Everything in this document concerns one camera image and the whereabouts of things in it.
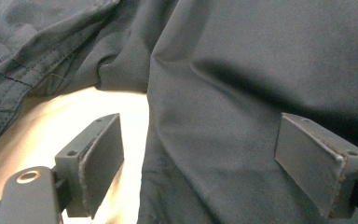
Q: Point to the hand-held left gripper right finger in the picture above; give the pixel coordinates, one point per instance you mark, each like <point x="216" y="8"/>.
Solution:
<point x="317" y="161"/>

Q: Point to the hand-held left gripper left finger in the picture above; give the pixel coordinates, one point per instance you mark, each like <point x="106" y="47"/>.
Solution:
<point x="96" y="161"/>

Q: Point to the black cloth garment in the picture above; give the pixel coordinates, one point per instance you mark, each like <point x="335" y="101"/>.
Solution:
<point x="230" y="77"/>

